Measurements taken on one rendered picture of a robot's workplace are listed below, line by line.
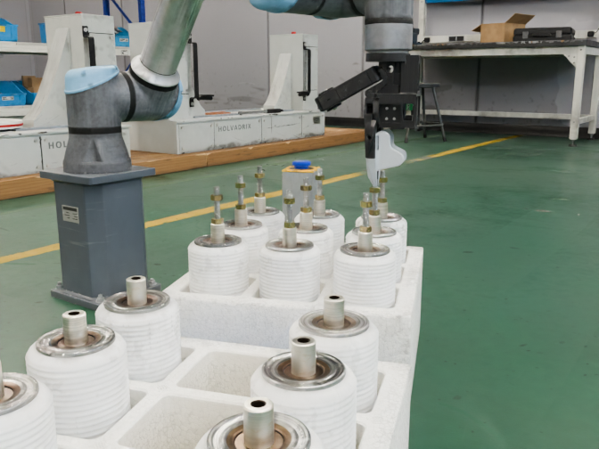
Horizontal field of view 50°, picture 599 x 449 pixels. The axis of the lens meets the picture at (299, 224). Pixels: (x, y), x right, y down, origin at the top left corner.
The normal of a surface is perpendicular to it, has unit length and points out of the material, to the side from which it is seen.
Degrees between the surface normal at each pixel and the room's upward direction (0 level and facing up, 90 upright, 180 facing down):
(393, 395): 0
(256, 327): 90
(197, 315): 90
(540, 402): 0
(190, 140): 90
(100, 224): 90
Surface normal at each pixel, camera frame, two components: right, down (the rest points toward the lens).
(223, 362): -0.28, 0.22
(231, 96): -0.58, 0.18
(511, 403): 0.00, -0.97
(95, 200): 0.17, 0.22
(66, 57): 0.82, 0.13
